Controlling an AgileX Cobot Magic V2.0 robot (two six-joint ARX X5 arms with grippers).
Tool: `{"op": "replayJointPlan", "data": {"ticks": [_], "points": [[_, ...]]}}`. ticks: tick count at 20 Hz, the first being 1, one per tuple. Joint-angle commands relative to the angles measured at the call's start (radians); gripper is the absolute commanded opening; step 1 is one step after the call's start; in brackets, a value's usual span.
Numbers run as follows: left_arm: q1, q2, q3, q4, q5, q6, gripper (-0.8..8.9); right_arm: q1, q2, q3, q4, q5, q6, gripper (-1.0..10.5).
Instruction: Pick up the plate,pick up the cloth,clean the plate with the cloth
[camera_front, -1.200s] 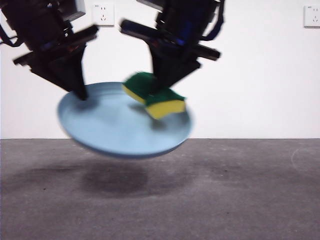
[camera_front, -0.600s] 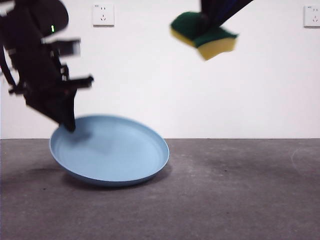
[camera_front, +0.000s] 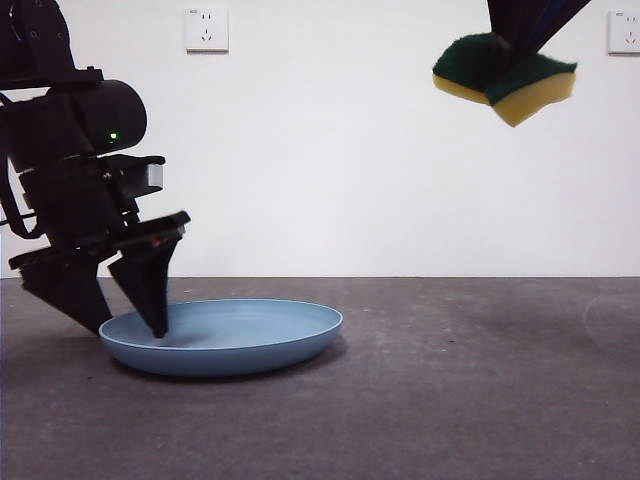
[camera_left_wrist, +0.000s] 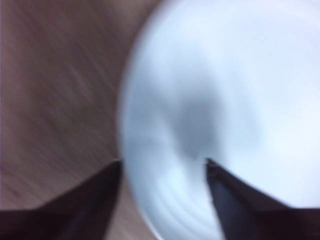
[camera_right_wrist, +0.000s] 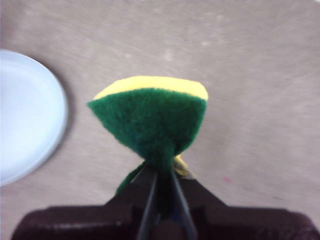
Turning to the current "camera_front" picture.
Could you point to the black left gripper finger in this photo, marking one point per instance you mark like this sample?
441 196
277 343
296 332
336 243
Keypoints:
147 285
70 290

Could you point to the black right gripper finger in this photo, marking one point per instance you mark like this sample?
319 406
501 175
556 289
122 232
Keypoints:
507 22
555 15

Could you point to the yellow sponge with green pad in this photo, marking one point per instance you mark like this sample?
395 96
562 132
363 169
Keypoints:
525 107

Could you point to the light blue round plate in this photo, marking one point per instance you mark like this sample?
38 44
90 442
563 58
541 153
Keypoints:
250 345

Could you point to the white wall socket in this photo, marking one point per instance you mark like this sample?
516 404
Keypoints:
207 30
625 32

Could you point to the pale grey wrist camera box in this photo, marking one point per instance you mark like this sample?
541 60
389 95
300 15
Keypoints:
155 177

